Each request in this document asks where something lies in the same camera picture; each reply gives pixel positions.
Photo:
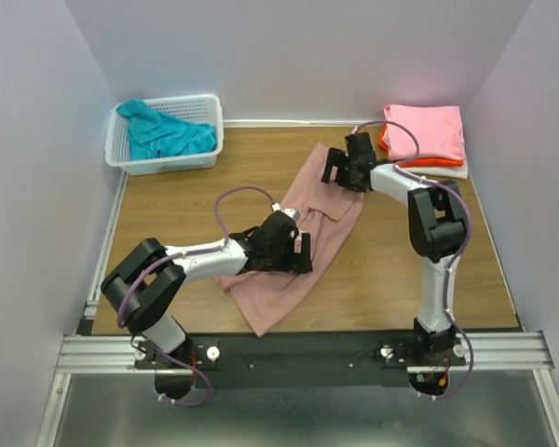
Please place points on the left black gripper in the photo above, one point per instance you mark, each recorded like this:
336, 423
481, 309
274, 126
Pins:
298, 263

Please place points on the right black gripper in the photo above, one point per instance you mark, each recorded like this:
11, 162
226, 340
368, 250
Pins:
336, 159

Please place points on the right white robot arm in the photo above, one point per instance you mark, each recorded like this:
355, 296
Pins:
439, 228

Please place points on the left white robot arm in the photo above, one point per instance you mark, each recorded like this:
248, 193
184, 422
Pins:
141, 288

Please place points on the folded orange t-shirt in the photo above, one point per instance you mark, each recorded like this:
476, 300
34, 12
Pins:
423, 161

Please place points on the folded light pink t-shirt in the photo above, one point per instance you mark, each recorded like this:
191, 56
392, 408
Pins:
438, 130

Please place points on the folded white t-shirt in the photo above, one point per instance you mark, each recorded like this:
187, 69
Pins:
454, 173

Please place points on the teal t-shirt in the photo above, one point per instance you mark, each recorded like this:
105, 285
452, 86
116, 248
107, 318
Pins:
152, 134

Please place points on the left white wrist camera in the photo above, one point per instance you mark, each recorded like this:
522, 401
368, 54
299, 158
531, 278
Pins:
293, 213

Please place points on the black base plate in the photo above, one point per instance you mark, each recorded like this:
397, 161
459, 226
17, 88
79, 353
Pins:
305, 359

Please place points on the aluminium frame rail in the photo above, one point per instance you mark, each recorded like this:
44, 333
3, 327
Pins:
507, 398

